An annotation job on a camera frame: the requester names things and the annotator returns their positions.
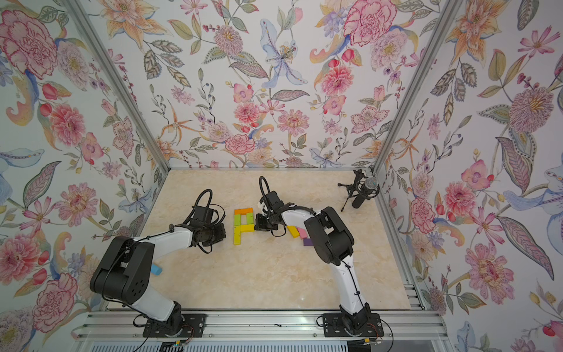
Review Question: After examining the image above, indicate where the yellow long block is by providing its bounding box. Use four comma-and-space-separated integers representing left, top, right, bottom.
237, 224, 255, 233
287, 226, 300, 238

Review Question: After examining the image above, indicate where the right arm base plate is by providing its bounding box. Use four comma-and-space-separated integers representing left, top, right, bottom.
316, 313, 385, 338

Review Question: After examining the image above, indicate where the light pink block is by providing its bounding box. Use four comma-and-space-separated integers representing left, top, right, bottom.
297, 227, 309, 239

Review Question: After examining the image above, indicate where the light blue block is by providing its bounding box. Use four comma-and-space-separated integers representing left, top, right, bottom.
151, 264, 163, 276

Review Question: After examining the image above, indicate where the aluminium frame rail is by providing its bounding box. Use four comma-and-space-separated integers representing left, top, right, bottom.
70, 309, 449, 342

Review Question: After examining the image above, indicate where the yellow green block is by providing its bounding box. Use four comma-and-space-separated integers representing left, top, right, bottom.
233, 226, 241, 246

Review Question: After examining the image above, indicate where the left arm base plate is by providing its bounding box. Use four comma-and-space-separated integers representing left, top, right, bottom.
142, 313, 208, 339

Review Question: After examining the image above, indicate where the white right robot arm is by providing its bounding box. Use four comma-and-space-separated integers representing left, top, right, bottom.
256, 191, 371, 336

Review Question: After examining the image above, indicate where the orange long block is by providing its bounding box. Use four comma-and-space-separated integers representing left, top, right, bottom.
234, 208, 254, 215

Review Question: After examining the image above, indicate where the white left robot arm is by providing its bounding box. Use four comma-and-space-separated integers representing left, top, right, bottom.
89, 205, 226, 336

